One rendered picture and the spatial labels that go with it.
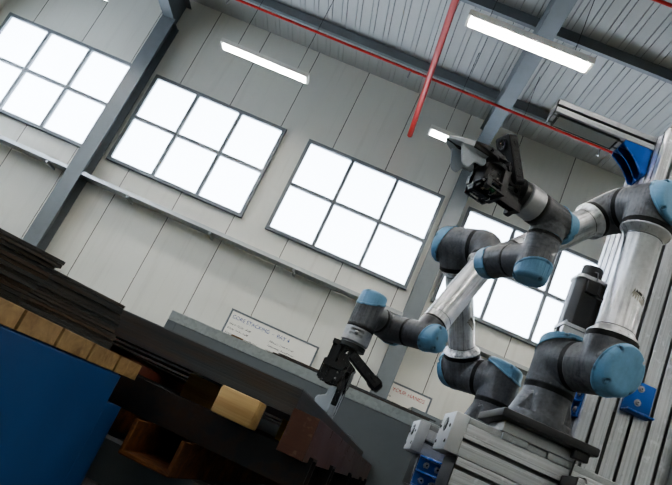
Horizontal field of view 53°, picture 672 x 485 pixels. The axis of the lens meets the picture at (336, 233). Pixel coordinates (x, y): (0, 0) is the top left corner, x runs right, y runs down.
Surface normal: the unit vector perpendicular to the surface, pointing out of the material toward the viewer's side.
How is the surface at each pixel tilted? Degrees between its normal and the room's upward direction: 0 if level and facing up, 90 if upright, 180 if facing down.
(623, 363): 97
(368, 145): 90
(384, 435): 90
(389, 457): 90
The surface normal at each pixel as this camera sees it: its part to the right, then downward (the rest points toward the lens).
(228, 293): 0.04, -0.30
